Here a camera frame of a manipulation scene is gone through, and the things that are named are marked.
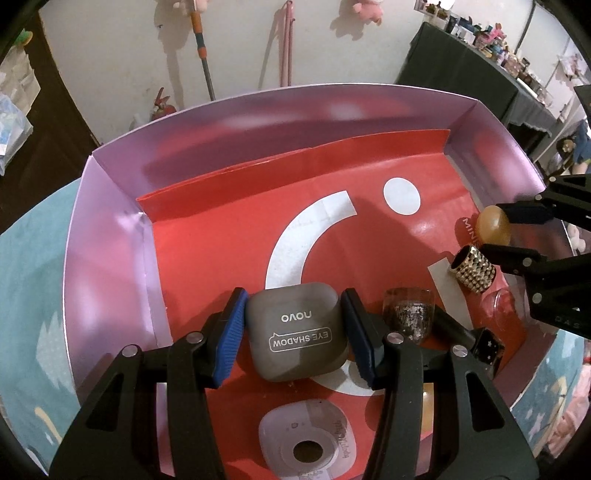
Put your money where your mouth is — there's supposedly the grey eyeshadow case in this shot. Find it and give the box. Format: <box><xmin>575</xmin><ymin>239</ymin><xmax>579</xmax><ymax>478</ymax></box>
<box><xmin>245</xmin><ymin>282</ymin><xmax>349</xmax><ymax>382</ymax></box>

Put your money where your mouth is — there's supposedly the red fire extinguisher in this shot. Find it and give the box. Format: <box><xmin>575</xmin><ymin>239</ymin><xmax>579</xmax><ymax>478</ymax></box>
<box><xmin>150</xmin><ymin>87</ymin><xmax>176</xmax><ymax>121</ymax></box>

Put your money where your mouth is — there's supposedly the black nail polish bottle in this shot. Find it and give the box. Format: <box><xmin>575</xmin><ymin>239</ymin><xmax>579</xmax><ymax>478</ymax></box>
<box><xmin>470</xmin><ymin>327</ymin><xmax>505</xmax><ymax>379</ymax></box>

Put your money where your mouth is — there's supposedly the mop handle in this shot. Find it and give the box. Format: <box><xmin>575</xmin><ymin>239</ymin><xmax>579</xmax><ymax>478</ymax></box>
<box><xmin>189</xmin><ymin>0</ymin><xmax>215</xmax><ymax>101</ymax></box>

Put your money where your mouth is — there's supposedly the orange soap dome back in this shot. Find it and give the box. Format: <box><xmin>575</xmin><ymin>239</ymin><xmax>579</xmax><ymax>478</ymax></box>
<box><xmin>476</xmin><ymin>205</ymin><xmax>511</xmax><ymax>246</ymax></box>

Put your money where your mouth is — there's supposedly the orange soap dome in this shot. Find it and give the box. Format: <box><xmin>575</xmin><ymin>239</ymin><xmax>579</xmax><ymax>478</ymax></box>
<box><xmin>421</xmin><ymin>383</ymin><xmax>435</xmax><ymax>440</ymax></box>
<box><xmin>476</xmin><ymin>205</ymin><xmax>511</xmax><ymax>246</ymax></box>

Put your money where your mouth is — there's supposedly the teal moon star blanket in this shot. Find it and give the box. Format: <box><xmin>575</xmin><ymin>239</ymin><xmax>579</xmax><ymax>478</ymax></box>
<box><xmin>0</xmin><ymin>177</ymin><xmax>588</xmax><ymax>476</ymax></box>

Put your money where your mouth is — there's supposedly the pink white compact case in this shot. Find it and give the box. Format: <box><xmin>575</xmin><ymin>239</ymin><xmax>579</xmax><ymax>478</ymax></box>
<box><xmin>259</xmin><ymin>399</ymin><xmax>356</xmax><ymax>479</ymax></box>

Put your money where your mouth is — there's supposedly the plastic bag on door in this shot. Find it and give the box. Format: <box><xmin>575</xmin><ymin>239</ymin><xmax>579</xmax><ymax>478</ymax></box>
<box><xmin>0</xmin><ymin>94</ymin><xmax>33</xmax><ymax>176</ymax></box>

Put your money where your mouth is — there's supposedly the dark cloth side table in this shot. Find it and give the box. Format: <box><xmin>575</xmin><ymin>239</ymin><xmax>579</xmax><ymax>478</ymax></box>
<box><xmin>397</xmin><ymin>23</ymin><xmax>556</xmax><ymax>135</ymax></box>

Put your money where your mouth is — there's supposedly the pink cardboard box tray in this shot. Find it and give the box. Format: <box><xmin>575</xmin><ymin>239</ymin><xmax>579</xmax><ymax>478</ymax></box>
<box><xmin>62</xmin><ymin>82</ymin><xmax>560</xmax><ymax>480</ymax></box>

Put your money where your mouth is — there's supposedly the glitter clear jar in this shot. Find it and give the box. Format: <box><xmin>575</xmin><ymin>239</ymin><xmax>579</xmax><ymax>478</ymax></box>
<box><xmin>383</xmin><ymin>287</ymin><xmax>435</xmax><ymax>344</ymax></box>

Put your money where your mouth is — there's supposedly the orange soap dome front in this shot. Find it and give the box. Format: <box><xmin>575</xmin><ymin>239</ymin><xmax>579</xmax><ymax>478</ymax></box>
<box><xmin>421</xmin><ymin>383</ymin><xmax>435</xmax><ymax>440</ymax></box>

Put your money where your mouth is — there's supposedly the green plush on door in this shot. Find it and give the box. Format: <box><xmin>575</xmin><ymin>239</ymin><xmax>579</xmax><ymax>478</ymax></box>
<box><xmin>13</xmin><ymin>29</ymin><xmax>33</xmax><ymax>47</ymax></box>

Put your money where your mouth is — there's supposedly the pink plush behind mop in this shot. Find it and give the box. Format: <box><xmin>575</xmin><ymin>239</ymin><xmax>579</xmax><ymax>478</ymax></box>
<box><xmin>172</xmin><ymin>0</ymin><xmax>209</xmax><ymax>16</ymax></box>

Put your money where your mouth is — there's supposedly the dark wooden door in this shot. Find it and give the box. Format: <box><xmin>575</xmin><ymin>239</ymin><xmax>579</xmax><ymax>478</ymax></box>
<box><xmin>1</xmin><ymin>14</ymin><xmax>98</xmax><ymax>231</ymax></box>

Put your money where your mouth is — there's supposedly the pink plush on wall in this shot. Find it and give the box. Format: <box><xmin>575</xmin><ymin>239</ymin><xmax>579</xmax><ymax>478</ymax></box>
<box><xmin>353</xmin><ymin>0</ymin><xmax>384</xmax><ymax>25</ymax></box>

